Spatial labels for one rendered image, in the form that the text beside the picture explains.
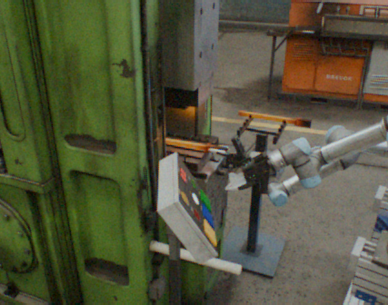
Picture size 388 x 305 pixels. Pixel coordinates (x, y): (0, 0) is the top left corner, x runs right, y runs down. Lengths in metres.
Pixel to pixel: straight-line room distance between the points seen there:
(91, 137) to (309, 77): 4.01
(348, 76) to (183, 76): 3.91
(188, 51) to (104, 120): 0.46
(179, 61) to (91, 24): 0.38
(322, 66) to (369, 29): 0.70
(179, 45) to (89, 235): 1.09
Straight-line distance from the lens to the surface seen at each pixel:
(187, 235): 1.45
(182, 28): 1.75
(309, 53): 5.45
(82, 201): 2.13
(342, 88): 5.58
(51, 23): 1.80
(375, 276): 1.97
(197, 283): 2.46
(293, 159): 1.62
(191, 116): 2.33
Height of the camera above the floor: 1.98
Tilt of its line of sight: 28 degrees down
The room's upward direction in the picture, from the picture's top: straight up
